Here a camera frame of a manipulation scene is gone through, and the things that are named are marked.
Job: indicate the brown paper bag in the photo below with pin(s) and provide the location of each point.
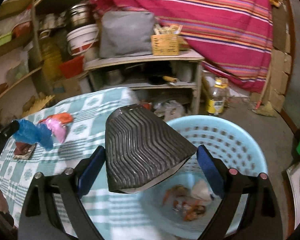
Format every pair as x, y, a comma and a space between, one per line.
187, 207

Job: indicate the steel cooking pot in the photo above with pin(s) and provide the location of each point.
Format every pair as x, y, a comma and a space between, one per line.
80, 15

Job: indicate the large oil jug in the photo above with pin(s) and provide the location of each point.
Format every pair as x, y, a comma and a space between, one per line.
51, 56

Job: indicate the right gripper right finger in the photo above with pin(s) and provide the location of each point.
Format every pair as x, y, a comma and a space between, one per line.
260, 218

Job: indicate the beige cloth mask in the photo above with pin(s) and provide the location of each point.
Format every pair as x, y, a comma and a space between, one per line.
201, 191

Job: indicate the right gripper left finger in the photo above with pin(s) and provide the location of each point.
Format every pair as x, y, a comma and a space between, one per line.
39, 217

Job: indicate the orange plastic wrapper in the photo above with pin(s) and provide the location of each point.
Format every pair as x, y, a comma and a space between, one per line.
64, 118

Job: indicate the maroon scouring pad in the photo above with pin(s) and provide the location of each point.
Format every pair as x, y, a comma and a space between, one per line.
23, 149

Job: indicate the grey fabric cover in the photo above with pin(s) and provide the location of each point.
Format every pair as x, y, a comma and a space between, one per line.
126, 33

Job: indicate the blue plastic bag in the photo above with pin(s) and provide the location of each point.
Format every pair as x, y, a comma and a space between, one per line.
30, 133

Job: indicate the broom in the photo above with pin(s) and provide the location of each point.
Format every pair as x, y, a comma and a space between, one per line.
264, 109

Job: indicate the yellow utensil basket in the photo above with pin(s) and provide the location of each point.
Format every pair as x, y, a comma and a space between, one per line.
165, 40

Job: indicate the yellow-capped oil bottle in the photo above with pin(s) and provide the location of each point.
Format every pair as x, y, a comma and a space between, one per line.
218, 96

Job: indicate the white plastic bucket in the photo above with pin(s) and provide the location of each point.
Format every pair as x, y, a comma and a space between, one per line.
82, 39

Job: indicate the striped magenta curtain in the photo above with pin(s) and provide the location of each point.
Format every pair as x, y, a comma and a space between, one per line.
234, 36

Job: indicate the red plastic basket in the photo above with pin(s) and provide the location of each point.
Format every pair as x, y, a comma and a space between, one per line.
72, 67

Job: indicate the green checkered tablecloth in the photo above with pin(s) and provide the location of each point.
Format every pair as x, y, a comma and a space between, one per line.
116, 216

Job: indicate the green plastic tray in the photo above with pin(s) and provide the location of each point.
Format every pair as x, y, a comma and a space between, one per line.
5, 38

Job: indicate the wooden wall shelf unit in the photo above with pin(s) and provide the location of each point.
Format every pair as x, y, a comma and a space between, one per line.
13, 8

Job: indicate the low wooden cabinet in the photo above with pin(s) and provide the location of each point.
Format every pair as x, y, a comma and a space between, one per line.
152, 72

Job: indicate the pink plastic wrapper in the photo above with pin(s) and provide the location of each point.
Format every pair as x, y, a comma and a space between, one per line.
57, 128

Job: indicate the light blue plastic basket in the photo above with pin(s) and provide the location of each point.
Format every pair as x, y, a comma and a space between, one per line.
232, 164

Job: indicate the yellow egg tray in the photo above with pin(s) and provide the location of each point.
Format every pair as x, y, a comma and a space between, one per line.
33, 106

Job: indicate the printed paper packet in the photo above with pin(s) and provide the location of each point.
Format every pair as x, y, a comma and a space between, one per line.
26, 157

